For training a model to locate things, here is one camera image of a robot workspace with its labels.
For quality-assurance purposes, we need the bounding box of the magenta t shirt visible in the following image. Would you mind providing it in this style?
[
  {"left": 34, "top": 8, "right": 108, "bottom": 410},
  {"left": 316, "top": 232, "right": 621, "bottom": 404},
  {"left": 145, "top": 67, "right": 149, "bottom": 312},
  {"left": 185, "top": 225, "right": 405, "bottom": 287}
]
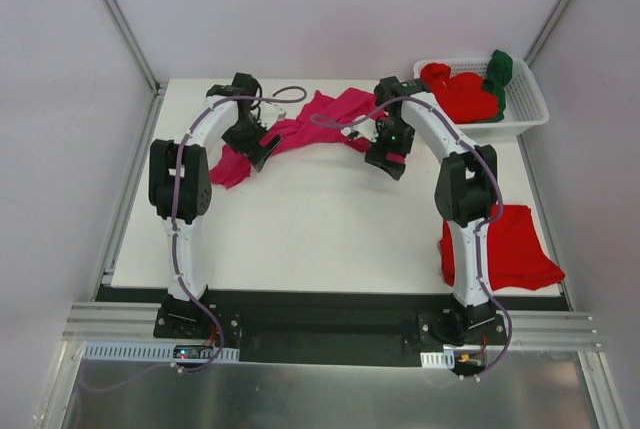
[{"left": 208, "top": 88, "right": 407, "bottom": 191}]

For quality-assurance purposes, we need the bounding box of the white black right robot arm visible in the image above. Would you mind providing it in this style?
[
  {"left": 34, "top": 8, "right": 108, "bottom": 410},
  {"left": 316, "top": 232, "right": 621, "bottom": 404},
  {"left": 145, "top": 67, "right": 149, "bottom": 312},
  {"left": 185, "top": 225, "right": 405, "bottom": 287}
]
[{"left": 365, "top": 76, "right": 502, "bottom": 346}]

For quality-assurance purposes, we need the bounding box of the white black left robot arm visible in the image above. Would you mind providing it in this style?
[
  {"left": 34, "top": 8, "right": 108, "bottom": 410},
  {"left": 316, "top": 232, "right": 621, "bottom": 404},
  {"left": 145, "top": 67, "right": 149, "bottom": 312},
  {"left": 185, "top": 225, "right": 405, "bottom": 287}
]
[{"left": 148, "top": 73, "right": 281, "bottom": 338}]

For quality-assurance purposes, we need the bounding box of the red t shirt in basket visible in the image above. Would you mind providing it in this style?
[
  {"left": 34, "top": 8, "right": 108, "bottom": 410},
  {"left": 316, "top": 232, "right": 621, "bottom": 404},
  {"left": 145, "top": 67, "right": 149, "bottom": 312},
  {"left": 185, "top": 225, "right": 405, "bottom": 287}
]
[{"left": 420, "top": 63, "right": 503, "bottom": 124}]

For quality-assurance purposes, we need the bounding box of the green t shirt in basket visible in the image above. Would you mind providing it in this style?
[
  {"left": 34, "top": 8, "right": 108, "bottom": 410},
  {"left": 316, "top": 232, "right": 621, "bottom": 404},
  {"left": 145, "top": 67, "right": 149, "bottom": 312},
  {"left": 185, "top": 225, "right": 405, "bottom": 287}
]
[{"left": 482, "top": 49, "right": 513, "bottom": 123}]

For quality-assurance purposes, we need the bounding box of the white plastic laundry basket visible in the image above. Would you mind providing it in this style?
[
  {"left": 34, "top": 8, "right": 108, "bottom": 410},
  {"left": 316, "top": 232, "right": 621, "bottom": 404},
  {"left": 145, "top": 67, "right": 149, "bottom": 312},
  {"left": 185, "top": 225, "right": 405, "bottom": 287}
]
[{"left": 413, "top": 56, "right": 549, "bottom": 143}]

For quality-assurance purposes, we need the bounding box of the folded red t shirt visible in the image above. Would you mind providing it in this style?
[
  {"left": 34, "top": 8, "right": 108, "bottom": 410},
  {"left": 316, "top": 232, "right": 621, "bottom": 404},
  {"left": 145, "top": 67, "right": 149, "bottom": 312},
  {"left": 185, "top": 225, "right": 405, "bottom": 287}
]
[{"left": 438, "top": 203, "right": 567, "bottom": 293}]

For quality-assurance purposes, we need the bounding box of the black centre base bar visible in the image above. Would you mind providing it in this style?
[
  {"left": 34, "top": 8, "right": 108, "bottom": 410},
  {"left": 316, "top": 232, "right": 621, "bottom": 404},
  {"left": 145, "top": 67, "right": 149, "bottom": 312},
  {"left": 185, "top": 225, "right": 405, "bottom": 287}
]
[{"left": 94, "top": 287, "right": 574, "bottom": 368}]

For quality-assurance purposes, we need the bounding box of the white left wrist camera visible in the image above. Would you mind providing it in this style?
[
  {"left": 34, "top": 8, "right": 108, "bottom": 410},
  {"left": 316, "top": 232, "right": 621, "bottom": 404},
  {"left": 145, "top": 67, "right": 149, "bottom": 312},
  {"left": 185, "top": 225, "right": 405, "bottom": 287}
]
[{"left": 260, "top": 102, "right": 287, "bottom": 128}]

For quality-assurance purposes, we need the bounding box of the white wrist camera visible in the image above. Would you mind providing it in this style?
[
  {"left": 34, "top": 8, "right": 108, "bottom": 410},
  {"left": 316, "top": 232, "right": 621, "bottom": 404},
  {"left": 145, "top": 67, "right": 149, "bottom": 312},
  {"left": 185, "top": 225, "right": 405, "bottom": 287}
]
[
  {"left": 341, "top": 119, "right": 378, "bottom": 143},
  {"left": 260, "top": 102, "right": 287, "bottom": 128}
]

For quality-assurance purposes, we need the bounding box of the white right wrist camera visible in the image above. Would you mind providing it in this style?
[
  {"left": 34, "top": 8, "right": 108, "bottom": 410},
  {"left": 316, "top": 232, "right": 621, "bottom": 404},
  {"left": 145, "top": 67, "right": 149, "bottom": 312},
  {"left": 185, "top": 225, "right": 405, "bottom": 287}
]
[{"left": 341, "top": 119, "right": 378, "bottom": 143}]

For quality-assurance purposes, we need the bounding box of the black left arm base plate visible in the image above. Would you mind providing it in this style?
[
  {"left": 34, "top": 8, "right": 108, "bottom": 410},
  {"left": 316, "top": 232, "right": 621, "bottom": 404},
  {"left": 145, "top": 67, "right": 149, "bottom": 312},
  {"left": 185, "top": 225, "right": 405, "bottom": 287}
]
[{"left": 153, "top": 298, "right": 242, "bottom": 342}]

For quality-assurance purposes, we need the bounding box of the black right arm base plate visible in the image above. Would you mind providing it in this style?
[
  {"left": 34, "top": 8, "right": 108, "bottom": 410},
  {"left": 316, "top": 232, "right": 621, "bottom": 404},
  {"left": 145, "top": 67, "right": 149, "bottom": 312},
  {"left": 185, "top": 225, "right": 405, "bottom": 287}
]
[{"left": 418, "top": 303, "right": 507, "bottom": 347}]

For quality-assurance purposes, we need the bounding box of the aluminium left frame rail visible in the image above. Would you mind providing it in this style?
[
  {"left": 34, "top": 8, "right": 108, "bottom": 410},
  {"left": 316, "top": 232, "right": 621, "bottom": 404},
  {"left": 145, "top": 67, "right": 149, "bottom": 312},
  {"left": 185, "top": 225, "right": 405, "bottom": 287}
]
[{"left": 89, "top": 0, "right": 163, "bottom": 302}]

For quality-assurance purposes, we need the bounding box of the aluminium frame rail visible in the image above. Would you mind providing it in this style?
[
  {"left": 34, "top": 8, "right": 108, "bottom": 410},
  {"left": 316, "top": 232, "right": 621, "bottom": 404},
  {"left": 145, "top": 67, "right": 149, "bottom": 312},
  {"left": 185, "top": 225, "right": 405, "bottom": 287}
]
[
  {"left": 63, "top": 301, "right": 606, "bottom": 352},
  {"left": 89, "top": 0, "right": 163, "bottom": 302},
  {"left": 524, "top": 0, "right": 575, "bottom": 67}
]

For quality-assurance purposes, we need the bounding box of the white right cable duct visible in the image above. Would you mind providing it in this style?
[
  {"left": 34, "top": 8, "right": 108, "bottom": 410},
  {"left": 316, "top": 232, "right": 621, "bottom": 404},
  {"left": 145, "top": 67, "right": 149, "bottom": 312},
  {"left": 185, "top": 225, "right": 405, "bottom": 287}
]
[{"left": 420, "top": 350, "right": 455, "bottom": 370}]

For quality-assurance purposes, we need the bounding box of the white cable duct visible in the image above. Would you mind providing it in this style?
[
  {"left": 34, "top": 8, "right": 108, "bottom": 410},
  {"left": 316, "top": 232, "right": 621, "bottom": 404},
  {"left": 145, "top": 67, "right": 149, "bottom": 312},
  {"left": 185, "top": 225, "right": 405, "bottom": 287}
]
[
  {"left": 420, "top": 350, "right": 455, "bottom": 370},
  {"left": 84, "top": 342, "right": 217, "bottom": 364}
]

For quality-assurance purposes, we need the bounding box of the white left cable duct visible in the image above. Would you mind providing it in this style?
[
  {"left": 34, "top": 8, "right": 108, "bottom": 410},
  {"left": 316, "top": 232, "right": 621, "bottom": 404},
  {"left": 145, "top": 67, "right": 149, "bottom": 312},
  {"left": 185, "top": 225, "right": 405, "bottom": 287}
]
[{"left": 84, "top": 342, "right": 217, "bottom": 364}]

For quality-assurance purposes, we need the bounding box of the aluminium front frame rail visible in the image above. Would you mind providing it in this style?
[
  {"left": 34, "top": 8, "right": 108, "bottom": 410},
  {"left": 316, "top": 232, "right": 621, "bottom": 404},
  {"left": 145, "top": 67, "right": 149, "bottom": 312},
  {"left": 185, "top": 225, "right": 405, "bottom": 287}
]
[{"left": 63, "top": 301, "right": 606, "bottom": 352}]

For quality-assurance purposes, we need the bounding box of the aluminium right frame rail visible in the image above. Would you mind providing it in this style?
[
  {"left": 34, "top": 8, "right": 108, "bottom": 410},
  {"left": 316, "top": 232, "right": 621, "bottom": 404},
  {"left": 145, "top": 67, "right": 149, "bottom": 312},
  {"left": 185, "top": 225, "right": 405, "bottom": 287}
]
[{"left": 524, "top": 0, "right": 575, "bottom": 67}]

